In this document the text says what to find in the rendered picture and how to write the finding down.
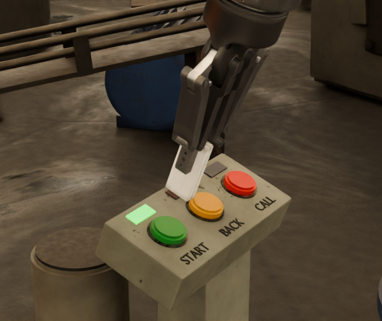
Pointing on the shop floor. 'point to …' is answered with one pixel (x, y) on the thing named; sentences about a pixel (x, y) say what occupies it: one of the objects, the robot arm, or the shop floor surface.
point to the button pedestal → (196, 249)
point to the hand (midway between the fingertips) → (189, 166)
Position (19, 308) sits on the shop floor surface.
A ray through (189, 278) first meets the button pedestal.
